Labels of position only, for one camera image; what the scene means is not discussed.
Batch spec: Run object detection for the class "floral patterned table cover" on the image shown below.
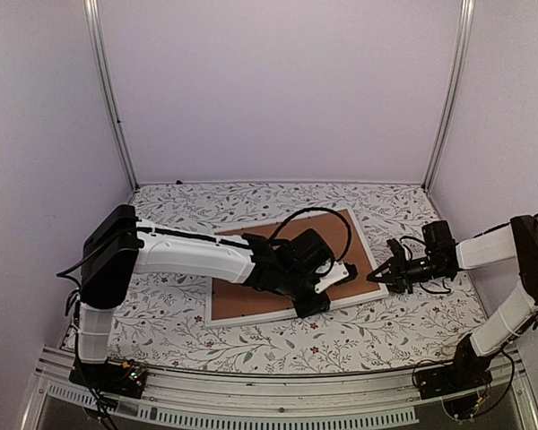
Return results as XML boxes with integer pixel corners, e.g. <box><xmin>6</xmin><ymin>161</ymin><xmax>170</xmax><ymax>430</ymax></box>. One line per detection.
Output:
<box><xmin>69</xmin><ymin>180</ymin><xmax>494</xmax><ymax>375</ymax></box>

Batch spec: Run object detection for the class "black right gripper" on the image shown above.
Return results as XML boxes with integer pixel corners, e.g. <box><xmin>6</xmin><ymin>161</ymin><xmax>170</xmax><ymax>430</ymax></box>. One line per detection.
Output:
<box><xmin>368</xmin><ymin>252</ymin><xmax>446</xmax><ymax>295</ymax></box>

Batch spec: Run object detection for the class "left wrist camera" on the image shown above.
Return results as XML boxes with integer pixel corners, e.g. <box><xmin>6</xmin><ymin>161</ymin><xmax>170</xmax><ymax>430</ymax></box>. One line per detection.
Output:
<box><xmin>314</xmin><ymin>262</ymin><xmax>358</xmax><ymax>294</ymax></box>

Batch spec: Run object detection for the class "aluminium front rail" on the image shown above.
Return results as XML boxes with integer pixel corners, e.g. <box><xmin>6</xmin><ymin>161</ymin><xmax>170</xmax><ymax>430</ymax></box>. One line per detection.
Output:
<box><xmin>24</xmin><ymin>348</ymin><xmax>538</xmax><ymax>429</ymax></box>

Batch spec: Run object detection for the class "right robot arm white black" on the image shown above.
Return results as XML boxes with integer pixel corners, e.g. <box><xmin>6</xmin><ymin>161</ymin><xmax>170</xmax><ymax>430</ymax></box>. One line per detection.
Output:
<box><xmin>367</xmin><ymin>213</ymin><xmax>538</xmax><ymax>391</ymax></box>

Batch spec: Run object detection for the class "aluminium corner post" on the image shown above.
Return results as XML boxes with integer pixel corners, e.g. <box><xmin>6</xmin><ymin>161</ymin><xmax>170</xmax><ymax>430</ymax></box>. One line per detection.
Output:
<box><xmin>83</xmin><ymin>0</ymin><xmax>139</xmax><ymax>192</ymax></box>
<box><xmin>422</xmin><ymin>0</ymin><xmax>475</xmax><ymax>194</ymax></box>

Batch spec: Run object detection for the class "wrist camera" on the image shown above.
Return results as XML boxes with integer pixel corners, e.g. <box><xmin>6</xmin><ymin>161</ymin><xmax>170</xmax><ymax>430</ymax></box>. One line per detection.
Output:
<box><xmin>314</xmin><ymin>262</ymin><xmax>358</xmax><ymax>294</ymax></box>
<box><xmin>386</xmin><ymin>238</ymin><xmax>407</xmax><ymax>262</ymax></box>

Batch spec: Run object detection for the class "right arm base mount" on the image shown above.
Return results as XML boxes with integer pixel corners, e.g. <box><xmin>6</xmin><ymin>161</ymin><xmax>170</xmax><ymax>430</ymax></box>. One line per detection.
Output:
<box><xmin>412</xmin><ymin>335</ymin><xmax>516</xmax><ymax>422</ymax></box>

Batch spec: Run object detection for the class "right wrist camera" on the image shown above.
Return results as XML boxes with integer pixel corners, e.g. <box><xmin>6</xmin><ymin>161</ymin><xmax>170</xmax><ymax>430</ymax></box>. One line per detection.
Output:
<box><xmin>386</xmin><ymin>238</ymin><xmax>407</xmax><ymax>262</ymax></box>

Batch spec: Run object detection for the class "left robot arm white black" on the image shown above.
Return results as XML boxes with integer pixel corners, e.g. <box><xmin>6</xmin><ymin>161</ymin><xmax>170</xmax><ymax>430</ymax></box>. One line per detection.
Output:
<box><xmin>57</xmin><ymin>205</ymin><xmax>343</xmax><ymax>389</ymax></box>

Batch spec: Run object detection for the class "right aluminium corner post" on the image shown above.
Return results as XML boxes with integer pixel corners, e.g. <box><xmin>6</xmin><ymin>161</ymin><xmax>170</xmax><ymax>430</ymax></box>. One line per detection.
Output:
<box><xmin>422</xmin><ymin>0</ymin><xmax>475</xmax><ymax>194</ymax></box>

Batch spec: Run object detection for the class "brown cardboard backing board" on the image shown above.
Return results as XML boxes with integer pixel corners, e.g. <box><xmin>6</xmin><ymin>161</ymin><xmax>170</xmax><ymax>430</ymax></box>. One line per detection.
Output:
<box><xmin>210</xmin><ymin>210</ymin><xmax>384</xmax><ymax>322</ymax></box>

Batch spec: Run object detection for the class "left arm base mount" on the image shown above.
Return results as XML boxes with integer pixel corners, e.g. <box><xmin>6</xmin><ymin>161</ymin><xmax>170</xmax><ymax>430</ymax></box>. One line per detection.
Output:
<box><xmin>69</xmin><ymin>334</ymin><xmax>147</xmax><ymax>400</ymax></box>

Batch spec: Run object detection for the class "white picture frame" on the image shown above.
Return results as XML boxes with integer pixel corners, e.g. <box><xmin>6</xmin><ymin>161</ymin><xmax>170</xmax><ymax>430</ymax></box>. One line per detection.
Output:
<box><xmin>204</xmin><ymin>206</ymin><xmax>389</xmax><ymax>328</ymax></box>

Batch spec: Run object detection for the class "left aluminium corner post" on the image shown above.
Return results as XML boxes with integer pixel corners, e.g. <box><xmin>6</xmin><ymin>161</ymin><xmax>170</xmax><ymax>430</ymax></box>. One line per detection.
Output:
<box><xmin>83</xmin><ymin>0</ymin><xmax>139</xmax><ymax>192</ymax></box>

